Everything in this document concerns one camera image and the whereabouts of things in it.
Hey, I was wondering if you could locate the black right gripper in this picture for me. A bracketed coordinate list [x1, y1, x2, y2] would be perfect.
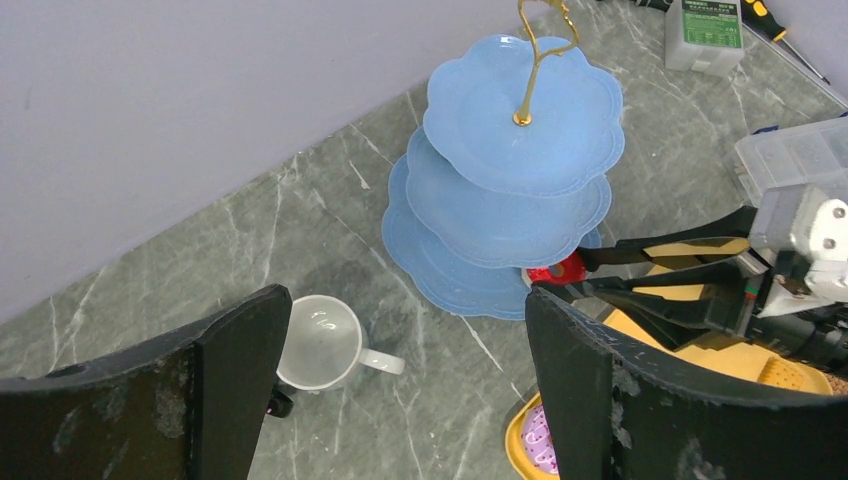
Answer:
[533, 205, 847, 371]

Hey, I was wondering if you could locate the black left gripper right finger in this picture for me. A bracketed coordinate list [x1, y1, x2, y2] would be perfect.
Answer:
[525, 287, 847, 479]

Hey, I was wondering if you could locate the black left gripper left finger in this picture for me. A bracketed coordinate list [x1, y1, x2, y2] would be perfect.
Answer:
[1, 284, 293, 479]

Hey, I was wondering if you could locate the purple sprinkled donut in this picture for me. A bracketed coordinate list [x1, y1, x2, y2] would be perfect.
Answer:
[520, 404, 559, 476]

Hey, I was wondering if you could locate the red frosted donut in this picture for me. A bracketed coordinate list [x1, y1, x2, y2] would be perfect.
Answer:
[521, 252, 587, 286]

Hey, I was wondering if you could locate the white and blue mug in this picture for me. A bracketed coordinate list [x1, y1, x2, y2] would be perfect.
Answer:
[276, 295, 406, 393]

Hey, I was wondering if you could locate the blue three-tier cake stand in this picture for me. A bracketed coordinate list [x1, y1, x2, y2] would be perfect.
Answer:
[381, 32, 625, 321]

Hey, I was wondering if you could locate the dark green mug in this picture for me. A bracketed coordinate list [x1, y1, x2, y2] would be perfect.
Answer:
[266, 385, 294, 419]

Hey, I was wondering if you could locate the yellow serving tray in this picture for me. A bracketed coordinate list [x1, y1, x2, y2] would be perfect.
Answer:
[504, 235, 835, 480]

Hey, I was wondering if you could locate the square cracker biscuit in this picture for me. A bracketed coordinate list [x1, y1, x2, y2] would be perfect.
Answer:
[757, 357, 827, 394]

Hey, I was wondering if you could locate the clear plastic compartment box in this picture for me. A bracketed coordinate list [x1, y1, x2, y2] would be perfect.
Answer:
[727, 115, 847, 207]

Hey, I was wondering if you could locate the left woven rattan coaster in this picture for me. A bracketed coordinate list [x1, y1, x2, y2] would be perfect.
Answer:
[826, 374, 848, 396]

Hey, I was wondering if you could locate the green and white box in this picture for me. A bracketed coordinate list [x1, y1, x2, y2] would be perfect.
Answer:
[664, 0, 745, 76]

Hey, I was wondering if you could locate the yellow black screwdriver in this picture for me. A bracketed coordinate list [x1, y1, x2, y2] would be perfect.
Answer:
[740, 0, 830, 85]

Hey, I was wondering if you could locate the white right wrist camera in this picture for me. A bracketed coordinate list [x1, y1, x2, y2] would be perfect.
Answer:
[749, 183, 847, 318]

